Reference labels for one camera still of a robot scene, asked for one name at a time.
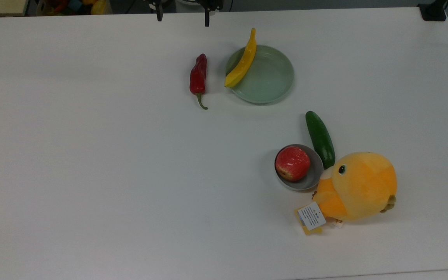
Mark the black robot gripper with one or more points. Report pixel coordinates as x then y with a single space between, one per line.
212 4

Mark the red chili pepper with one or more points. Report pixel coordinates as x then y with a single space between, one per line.
198 76

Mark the pale green plastic plate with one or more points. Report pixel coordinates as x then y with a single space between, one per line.
270 77

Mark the yellow banana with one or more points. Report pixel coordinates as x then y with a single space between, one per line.
243 64

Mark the box of colourful toys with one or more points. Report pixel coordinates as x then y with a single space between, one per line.
72 7

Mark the beige board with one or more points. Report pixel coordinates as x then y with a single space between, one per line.
0 7

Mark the red apple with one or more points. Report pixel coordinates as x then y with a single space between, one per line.
292 163

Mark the green cucumber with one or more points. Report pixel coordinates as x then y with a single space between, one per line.
320 140

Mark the small grey bowl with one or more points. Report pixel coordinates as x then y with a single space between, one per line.
313 179

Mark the orange plush toy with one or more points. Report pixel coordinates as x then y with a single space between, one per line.
360 186

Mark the black stand base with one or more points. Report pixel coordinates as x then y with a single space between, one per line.
433 11

